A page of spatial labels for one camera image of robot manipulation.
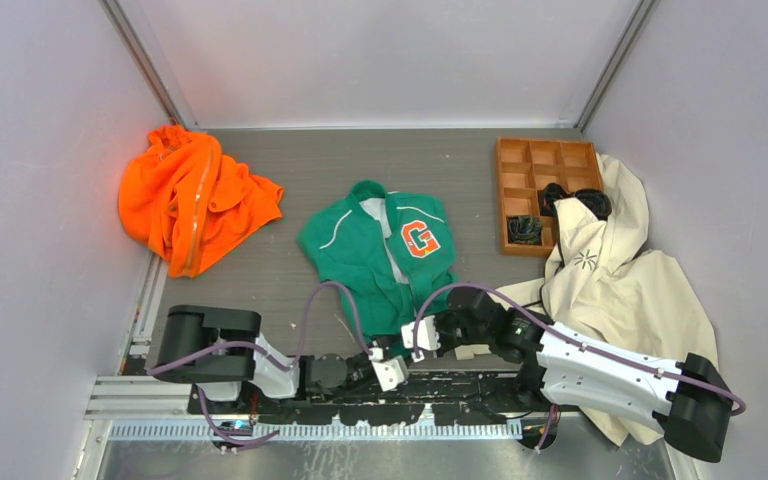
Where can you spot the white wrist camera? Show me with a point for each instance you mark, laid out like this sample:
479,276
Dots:
390,372
421,337

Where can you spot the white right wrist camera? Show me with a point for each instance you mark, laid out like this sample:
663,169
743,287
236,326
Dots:
421,337

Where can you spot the green varsity jacket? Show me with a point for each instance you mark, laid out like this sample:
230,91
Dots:
393,250

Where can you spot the aluminium slotted rail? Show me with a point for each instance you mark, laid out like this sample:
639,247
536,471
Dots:
192,430

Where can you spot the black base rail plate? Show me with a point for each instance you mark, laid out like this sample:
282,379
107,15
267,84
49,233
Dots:
459,397

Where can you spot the orange compartment tray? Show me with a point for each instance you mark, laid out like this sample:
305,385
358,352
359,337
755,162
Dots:
524,168

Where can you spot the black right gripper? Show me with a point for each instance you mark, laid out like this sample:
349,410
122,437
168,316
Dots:
445,345

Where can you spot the orange jacket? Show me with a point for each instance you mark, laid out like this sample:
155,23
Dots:
190,203

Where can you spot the dark patterned rolled cloth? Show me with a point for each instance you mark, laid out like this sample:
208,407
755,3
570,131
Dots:
524,230

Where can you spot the black coiled item in tray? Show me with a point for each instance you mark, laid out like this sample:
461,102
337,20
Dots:
595,200

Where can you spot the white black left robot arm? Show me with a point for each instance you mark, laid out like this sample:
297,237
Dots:
223,352

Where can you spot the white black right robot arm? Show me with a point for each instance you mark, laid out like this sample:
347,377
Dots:
686,401

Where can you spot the cream beige jacket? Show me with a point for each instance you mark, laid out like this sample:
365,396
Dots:
600,281

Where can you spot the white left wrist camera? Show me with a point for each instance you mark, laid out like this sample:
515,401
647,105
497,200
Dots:
390,372

